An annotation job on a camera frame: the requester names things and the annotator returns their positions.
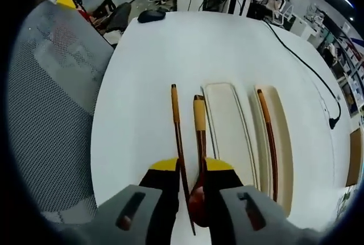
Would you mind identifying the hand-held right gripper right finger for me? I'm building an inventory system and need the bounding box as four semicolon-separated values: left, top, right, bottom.
203;157;289;245

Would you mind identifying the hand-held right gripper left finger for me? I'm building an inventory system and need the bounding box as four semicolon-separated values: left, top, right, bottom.
96;158;183;245

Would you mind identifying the brown wooden spoon utensil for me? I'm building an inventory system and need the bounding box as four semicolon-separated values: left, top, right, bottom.
189;94;213;228

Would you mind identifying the beige cutlery case base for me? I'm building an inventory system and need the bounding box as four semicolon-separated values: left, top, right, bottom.
248;84;294;218

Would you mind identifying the brown wooden chopstick utensil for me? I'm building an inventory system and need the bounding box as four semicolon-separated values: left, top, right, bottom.
257;88;279;204
170;84;197;236

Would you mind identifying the black office chair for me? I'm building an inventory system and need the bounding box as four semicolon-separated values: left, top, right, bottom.
104;2;133;34

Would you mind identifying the black computer mouse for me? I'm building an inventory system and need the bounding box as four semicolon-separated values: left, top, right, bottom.
137;9;167;24

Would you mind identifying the grey mesh office chair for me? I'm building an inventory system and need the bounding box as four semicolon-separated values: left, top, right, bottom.
7;0;115;225

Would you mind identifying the green potted plant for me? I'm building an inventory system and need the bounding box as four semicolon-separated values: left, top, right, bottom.
334;186;355;221

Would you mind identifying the brown cardboard box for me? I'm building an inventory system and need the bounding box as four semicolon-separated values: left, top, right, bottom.
345;131;364;188

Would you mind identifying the shelf with storage boxes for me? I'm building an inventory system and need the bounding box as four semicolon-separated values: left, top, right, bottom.
320;22;364;117

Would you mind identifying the black table cable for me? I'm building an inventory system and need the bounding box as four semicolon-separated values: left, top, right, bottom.
263;20;342;130

